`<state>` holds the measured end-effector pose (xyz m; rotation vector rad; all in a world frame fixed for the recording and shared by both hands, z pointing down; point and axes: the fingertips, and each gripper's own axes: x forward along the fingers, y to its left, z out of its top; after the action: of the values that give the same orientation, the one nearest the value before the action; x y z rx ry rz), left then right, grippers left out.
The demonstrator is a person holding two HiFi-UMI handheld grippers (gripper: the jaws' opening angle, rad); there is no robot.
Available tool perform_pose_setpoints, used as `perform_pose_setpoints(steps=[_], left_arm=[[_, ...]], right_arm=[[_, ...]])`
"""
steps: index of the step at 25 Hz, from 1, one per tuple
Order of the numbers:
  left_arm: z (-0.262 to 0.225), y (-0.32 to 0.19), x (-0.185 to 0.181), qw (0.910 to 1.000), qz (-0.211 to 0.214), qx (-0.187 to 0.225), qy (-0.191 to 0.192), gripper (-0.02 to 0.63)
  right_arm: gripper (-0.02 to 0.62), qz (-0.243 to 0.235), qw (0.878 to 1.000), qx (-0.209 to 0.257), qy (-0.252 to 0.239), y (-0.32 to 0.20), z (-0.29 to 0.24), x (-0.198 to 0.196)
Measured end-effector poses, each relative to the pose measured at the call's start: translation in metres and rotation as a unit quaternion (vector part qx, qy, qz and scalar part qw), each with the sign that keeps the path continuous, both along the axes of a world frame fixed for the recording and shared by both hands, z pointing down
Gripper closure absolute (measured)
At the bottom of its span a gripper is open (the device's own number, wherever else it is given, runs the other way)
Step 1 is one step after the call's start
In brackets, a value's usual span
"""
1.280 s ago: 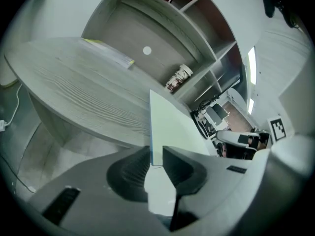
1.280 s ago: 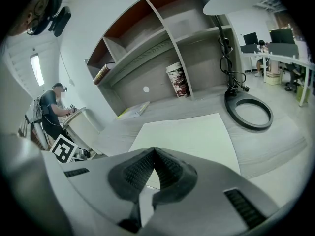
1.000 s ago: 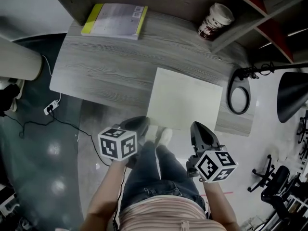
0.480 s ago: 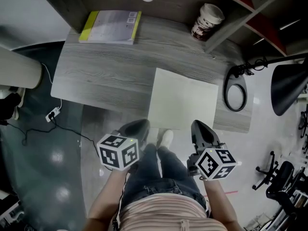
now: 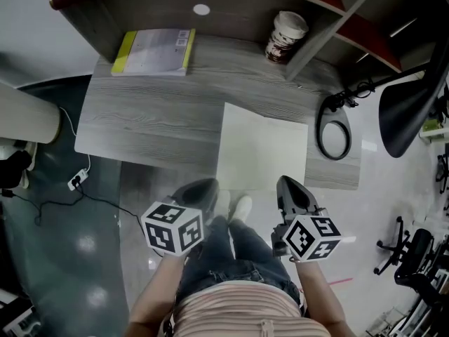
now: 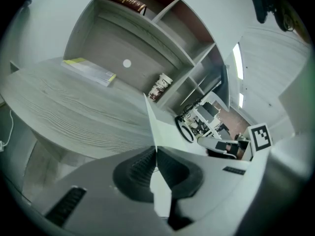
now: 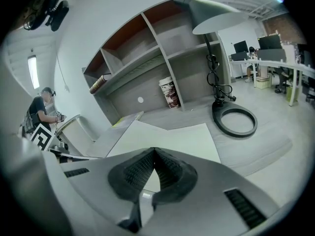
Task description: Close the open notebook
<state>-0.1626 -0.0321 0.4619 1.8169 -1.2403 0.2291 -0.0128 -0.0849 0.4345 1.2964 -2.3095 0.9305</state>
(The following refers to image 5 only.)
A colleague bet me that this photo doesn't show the white notebook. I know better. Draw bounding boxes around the white notebook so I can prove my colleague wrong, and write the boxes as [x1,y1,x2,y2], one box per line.
[215,102,309,191]

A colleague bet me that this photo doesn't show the person's striped pink shirt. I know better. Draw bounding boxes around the person's striped pink shirt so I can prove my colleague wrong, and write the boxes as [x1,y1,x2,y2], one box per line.
[170,281,333,337]

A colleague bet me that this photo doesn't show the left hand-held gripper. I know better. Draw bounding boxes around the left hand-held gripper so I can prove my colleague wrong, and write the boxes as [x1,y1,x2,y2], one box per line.
[141,178,220,258]

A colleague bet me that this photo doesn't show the black floor cable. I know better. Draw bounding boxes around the black floor cable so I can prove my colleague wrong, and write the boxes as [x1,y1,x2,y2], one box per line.
[0,183,145,227]

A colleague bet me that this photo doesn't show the person's left forearm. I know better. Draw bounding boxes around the person's left forearm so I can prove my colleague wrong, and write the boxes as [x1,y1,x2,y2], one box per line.
[126,249,189,337]

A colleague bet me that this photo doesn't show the white power strip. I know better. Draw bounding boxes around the white power strip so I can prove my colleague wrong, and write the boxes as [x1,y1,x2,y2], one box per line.
[67,168,89,192]

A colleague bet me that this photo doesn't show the person's blue jeans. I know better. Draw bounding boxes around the person's blue jeans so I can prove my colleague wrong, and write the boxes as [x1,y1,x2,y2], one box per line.
[175,215,302,317]

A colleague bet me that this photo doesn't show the person's right forearm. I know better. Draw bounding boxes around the person's right forearm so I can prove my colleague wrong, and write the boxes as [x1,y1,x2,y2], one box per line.
[296,257,357,337]

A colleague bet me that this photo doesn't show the black tangled cables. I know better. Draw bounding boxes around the black tangled cables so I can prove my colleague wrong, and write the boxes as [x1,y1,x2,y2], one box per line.
[329,78,377,109]

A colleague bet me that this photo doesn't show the stack of paper cups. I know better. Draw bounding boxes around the stack of paper cups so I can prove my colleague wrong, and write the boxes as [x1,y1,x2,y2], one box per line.
[264,11,310,64]

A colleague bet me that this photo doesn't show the person's right white shoe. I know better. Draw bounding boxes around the person's right white shoe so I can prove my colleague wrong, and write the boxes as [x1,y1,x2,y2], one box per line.
[229,194,254,225]

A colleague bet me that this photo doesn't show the yellow and grey book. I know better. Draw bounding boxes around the yellow and grey book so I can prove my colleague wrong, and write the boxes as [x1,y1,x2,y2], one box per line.
[111,28,197,78]

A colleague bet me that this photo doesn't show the black wheeled office chair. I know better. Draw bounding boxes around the black wheeled office chair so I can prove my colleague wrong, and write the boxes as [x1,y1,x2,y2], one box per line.
[373,216,449,296]

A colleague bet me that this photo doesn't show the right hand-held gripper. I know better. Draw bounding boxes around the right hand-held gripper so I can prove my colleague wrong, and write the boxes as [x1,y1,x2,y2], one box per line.
[269,175,343,263]

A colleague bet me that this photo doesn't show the beige round column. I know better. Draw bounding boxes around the beige round column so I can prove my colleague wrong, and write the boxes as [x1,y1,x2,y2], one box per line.
[0,80,62,144]

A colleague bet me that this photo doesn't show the black ring-shaped stand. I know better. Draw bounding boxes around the black ring-shaped stand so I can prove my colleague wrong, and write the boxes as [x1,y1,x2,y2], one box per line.
[316,93,353,161]

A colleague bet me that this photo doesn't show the grey wooden desk shelf unit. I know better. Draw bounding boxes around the grey wooden desk shelf unit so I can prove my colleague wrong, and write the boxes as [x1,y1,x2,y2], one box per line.
[31,0,439,82]

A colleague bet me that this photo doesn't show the white power cable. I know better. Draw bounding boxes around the white power cable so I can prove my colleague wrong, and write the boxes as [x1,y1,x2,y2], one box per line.
[58,106,93,175]

